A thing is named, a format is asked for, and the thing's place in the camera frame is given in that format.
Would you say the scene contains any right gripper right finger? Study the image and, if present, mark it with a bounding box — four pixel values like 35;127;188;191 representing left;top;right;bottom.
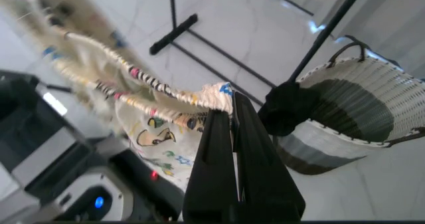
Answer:
230;91;306;222

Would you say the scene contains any white curtain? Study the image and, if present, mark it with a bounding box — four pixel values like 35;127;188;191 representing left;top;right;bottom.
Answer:
264;0;425;80

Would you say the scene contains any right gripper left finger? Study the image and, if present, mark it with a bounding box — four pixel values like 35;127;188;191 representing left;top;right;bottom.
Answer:
181;109;240;222

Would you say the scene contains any black clothes rack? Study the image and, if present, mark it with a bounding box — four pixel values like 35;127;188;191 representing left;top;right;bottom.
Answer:
149;0;369;107

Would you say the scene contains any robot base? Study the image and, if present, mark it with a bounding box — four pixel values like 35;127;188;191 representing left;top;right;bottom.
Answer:
0;69;185;222

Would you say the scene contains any white laundry basket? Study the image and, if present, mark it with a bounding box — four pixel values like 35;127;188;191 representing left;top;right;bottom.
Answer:
274;35;425;176

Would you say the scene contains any cream printed garment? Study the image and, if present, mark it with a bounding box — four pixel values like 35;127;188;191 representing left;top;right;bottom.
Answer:
0;0;235;193

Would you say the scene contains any black garment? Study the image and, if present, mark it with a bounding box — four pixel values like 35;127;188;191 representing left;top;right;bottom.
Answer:
258;80;321;138

